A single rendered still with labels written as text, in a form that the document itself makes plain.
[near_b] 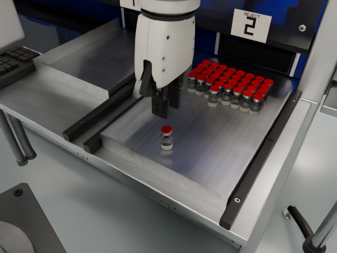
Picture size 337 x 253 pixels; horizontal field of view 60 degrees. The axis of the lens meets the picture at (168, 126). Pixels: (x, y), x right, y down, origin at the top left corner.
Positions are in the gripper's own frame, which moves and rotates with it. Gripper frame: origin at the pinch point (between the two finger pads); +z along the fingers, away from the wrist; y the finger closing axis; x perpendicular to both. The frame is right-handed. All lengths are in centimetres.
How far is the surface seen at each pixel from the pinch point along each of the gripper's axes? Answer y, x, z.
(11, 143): -9, -89, 65
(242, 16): -30.1, 0.3, -5.9
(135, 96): -9.7, -14.9, 10.4
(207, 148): -4.2, 7.0, 10.6
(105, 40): -28, -41, 10
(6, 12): -21, -80, 7
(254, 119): -17.5, 11.4, 10.1
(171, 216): -36, -19, 98
